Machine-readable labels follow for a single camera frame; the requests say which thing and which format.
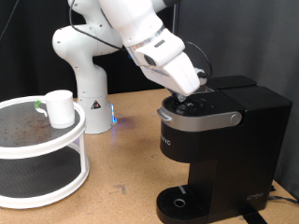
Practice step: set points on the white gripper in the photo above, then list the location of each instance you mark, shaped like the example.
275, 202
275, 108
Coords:
174, 74

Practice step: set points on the black Keurig coffee machine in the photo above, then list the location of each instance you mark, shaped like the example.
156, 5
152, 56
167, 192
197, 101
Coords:
249, 140

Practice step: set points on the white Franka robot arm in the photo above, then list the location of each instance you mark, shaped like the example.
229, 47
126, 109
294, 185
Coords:
90, 77

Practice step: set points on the black tape strip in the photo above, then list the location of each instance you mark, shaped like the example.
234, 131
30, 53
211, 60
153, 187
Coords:
253, 217

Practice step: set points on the black curtain backdrop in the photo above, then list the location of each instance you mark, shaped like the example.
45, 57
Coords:
28, 68

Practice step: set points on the white two-tier turntable shelf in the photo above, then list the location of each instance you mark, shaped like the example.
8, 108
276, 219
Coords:
28, 133

